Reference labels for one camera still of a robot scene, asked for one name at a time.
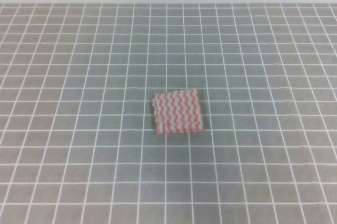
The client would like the grey grid tablecloth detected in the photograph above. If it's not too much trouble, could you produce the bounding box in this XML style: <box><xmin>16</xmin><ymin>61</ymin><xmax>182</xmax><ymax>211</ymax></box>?
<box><xmin>1</xmin><ymin>3</ymin><xmax>336</xmax><ymax>223</ymax></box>

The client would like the pink white wavy towel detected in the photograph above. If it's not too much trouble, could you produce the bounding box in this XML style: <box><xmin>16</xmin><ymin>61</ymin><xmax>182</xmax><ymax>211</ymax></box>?
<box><xmin>152</xmin><ymin>89</ymin><xmax>204</xmax><ymax>134</ymax></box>

